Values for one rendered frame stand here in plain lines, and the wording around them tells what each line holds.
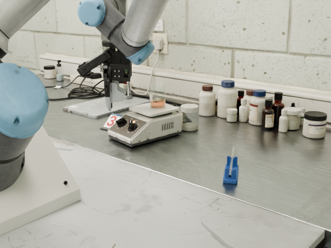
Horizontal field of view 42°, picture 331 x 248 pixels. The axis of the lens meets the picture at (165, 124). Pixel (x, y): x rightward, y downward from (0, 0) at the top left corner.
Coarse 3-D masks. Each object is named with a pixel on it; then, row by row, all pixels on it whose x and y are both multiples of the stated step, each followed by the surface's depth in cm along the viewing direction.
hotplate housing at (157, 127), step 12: (144, 120) 130; (156, 120) 130; (168, 120) 133; (180, 120) 136; (108, 132) 134; (144, 132) 128; (156, 132) 131; (168, 132) 134; (180, 132) 138; (132, 144) 127
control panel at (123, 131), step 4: (124, 116) 136; (128, 116) 135; (128, 120) 134; (132, 120) 133; (136, 120) 132; (140, 120) 131; (116, 124) 135; (128, 124) 132; (140, 124) 129; (144, 124) 128; (112, 128) 134; (116, 128) 133; (120, 128) 132; (124, 128) 131; (136, 128) 128; (116, 132) 131; (120, 132) 130; (124, 132) 129; (128, 132) 129; (132, 132) 128; (128, 136) 127
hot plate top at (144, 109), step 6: (132, 108) 136; (138, 108) 135; (144, 108) 135; (150, 108) 135; (162, 108) 135; (168, 108) 135; (174, 108) 135; (144, 114) 131; (150, 114) 129; (156, 114) 130; (162, 114) 132
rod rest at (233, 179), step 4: (228, 156) 109; (236, 156) 109; (228, 160) 110; (236, 160) 109; (228, 164) 110; (232, 164) 110; (236, 164) 110; (228, 168) 108; (232, 168) 108; (236, 168) 108; (224, 172) 106; (228, 172) 102; (232, 172) 102; (236, 172) 106; (224, 176) 104; (228, 176) 102; (232, 176) 102; (236, 176) 104; (224, 180) 102; (228, 180) 102; (232, 180) 102; (236, 180) 102
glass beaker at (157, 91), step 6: (150, 84) 133; (156, 84) 137; (162, 84) 137; (150, 90) 134; (156, 90) 133; (162, 90) 133; (150, 96) 135; (156, 96) 133; (162, 96) 134; (150, 102) 135; (156, 102) 134; (162, 102) 134; (156, 108) 134
